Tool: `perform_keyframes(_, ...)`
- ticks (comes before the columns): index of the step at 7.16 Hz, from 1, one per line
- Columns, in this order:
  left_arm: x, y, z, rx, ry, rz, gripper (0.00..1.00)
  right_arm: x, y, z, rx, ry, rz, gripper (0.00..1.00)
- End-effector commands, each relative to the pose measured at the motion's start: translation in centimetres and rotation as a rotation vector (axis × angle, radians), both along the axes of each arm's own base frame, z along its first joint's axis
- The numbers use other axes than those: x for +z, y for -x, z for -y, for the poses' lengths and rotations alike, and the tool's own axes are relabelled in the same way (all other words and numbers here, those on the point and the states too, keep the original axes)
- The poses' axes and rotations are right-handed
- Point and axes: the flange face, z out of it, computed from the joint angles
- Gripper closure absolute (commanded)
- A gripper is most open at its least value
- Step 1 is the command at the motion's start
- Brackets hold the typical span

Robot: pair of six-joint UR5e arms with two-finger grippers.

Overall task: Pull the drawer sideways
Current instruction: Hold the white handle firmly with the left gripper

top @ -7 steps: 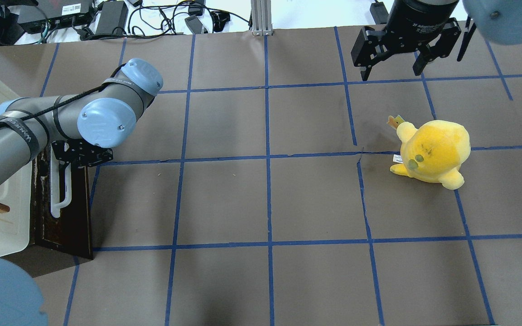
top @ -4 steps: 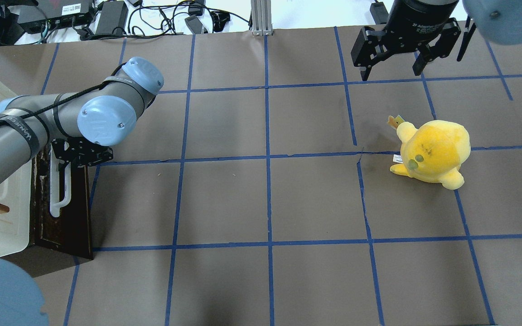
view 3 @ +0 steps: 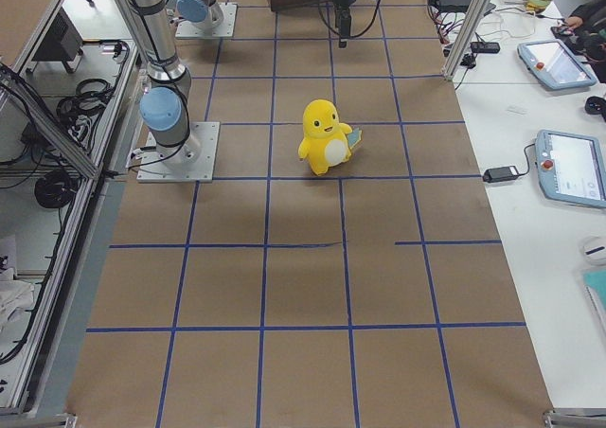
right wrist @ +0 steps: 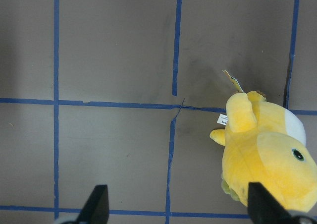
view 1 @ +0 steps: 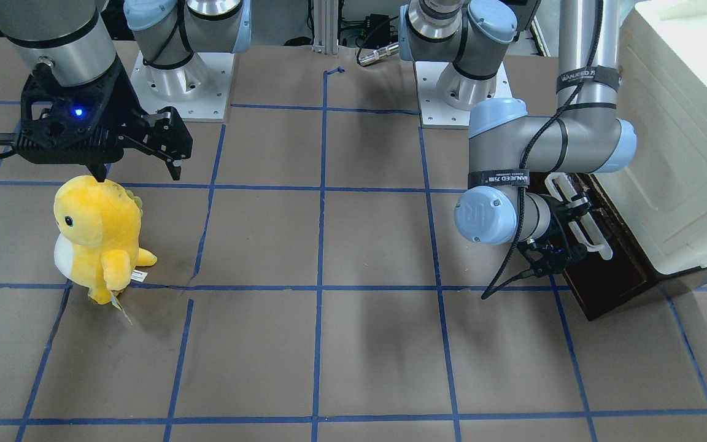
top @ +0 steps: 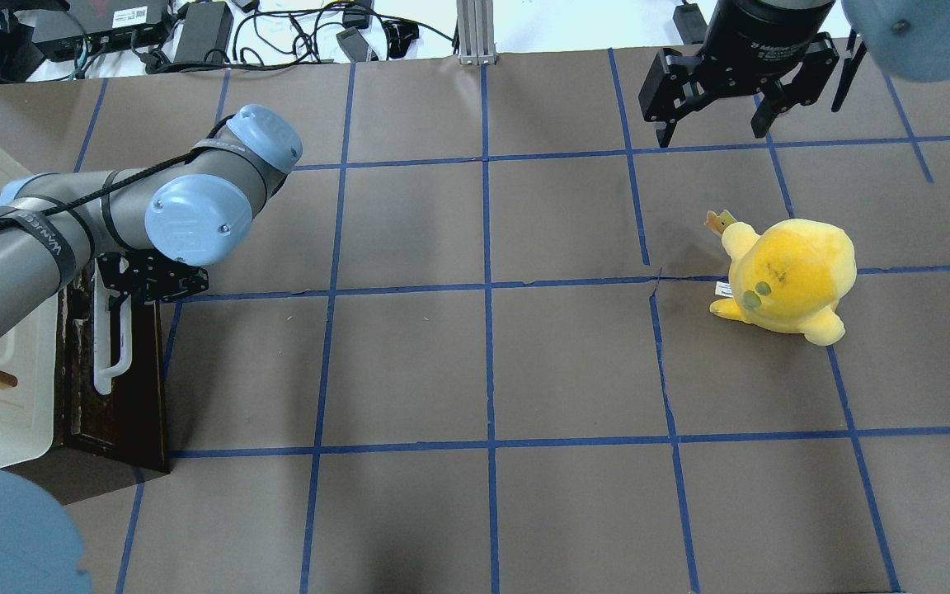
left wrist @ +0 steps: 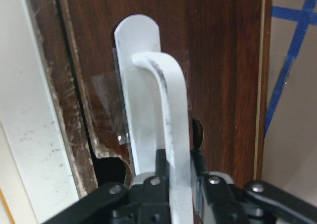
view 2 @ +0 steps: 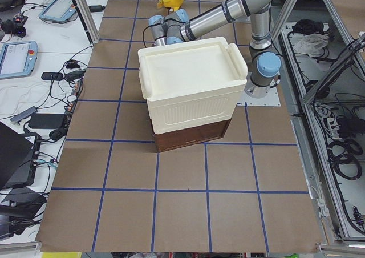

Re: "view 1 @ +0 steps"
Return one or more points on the cream plastic storage box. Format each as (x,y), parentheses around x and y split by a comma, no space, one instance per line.
(662,193)

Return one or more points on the yellow plush dinosaur toy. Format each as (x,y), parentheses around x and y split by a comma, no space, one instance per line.
(98,247)

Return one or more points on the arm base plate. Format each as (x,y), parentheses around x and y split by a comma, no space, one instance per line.
(446,97)
(198,90)

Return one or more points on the white drawer handle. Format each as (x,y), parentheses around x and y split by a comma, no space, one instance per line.
(577,207)

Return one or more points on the dark brown wooden drawer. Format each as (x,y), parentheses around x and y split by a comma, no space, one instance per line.
(601,286)

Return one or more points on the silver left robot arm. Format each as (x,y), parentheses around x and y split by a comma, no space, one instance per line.
(506,144)

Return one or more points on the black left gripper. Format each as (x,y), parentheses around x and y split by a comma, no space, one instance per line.
(553,220)

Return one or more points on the aluminium frame post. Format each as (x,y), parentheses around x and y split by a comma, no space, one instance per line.
(325,27)

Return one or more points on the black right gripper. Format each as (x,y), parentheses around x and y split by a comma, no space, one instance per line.
(125,98)

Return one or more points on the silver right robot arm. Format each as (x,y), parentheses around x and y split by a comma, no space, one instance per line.
(71,37)

